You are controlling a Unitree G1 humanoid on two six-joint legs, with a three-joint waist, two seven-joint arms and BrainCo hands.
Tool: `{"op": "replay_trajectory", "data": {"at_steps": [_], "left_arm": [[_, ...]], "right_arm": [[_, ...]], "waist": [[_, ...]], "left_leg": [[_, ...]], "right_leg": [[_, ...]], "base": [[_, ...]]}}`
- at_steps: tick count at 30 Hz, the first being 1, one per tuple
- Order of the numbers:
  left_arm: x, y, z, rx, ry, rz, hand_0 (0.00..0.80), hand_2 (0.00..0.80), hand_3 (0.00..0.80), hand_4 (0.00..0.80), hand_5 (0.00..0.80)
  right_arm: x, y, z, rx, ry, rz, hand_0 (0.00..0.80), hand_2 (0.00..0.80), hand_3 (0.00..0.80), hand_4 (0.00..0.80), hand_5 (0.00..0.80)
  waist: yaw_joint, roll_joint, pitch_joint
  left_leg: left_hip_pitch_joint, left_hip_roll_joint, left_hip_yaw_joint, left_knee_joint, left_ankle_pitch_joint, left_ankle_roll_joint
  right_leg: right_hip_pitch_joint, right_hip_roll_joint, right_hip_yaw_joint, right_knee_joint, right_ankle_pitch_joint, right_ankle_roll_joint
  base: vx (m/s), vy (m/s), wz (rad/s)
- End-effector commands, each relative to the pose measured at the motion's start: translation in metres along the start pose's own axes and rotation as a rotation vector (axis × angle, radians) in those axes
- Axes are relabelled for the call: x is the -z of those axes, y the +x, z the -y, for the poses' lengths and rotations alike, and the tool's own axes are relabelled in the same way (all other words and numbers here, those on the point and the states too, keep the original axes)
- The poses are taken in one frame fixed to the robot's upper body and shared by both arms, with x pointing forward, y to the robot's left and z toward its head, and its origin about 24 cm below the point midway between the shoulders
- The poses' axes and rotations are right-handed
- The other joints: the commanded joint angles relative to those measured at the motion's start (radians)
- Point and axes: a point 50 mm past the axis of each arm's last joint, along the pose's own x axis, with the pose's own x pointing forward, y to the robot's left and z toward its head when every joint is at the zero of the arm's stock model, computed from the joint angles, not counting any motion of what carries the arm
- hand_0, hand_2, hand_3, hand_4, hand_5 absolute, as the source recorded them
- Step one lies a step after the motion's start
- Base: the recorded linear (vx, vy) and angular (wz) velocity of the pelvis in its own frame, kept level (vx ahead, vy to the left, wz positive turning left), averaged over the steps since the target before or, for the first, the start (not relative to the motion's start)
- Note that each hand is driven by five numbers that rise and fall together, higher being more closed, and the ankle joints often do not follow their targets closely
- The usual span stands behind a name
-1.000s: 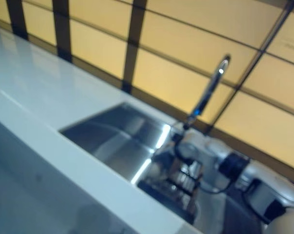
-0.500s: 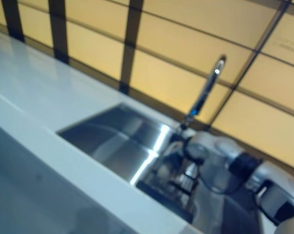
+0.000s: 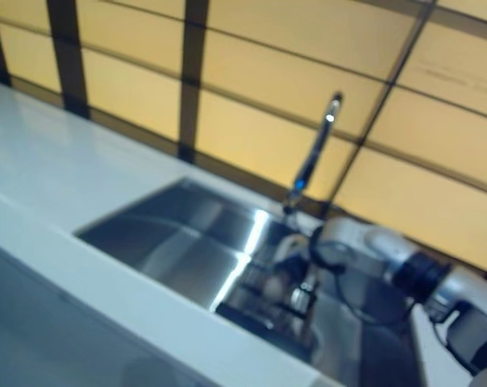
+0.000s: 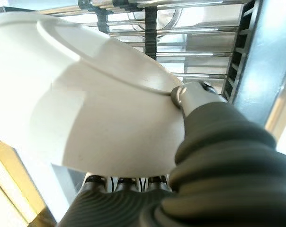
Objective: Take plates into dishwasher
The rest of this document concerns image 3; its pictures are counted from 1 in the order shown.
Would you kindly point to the chrome gooseneck faucet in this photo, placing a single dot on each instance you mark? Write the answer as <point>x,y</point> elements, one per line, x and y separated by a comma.
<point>316,153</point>

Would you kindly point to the dark lattice wall frame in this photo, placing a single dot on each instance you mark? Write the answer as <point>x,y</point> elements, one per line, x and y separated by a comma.
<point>70,52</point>

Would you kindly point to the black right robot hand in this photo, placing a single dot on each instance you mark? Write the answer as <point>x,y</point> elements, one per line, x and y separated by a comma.
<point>294,262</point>

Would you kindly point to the stainless steel sink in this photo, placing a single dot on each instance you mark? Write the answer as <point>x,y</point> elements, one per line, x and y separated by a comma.
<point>167,242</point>

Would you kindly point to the black dish drying rack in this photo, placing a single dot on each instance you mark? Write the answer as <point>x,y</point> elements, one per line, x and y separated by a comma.
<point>267,322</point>

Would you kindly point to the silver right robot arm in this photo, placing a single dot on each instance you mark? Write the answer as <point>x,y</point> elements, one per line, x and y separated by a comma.
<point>388,250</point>

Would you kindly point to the white base cabinet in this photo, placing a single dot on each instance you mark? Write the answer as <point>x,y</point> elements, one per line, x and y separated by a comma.
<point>46,330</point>

